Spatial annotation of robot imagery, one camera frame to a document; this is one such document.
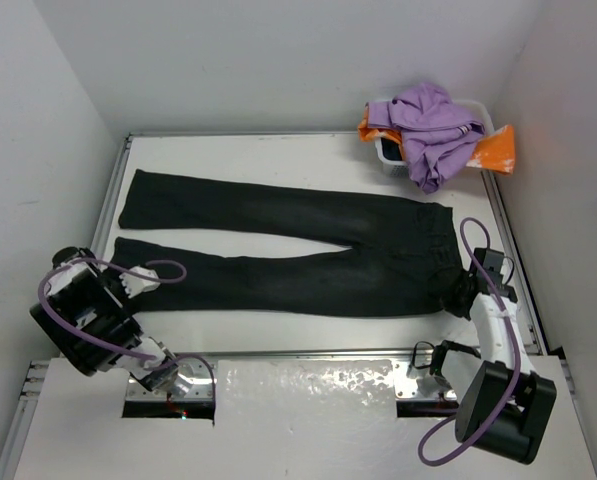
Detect black denim trousers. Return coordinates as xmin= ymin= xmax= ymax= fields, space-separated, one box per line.
xmin=111 ymin=170 xmax=467 ymax=319

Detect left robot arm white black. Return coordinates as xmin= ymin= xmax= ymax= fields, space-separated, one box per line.
xmin=30 ymin=247 xmax=189 ymax=395

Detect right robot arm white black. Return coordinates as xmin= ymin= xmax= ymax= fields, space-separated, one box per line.
xmin=410 ymin=273 xmax=557 ymax=467

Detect orange white garment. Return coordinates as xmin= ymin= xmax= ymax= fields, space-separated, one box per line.
xmin=357 ymin=118 xmax=516 ymax=174

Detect white laundry basket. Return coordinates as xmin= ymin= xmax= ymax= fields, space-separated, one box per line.
xmin=373 ymin=99 xmax=495 ymax=177

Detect purple garment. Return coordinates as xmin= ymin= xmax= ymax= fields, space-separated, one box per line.
xmin=367 ymin=82 xmax=486 ymax=194

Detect crinkled transparent plastic sheet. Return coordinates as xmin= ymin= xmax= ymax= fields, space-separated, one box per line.
xmin=215 ymin=359 xmax=396 ymax=426

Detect white foreground cover board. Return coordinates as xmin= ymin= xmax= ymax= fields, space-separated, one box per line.
xmin=16 ymin=358 xmax=595 ymax=479

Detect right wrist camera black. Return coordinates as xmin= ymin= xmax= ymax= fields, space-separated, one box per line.
xmin=469 ymin=247 xmax=518 ymax=303

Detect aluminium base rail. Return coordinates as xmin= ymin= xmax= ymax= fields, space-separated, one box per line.
xmin=126 ymin=342 xmax=457 ymax=409

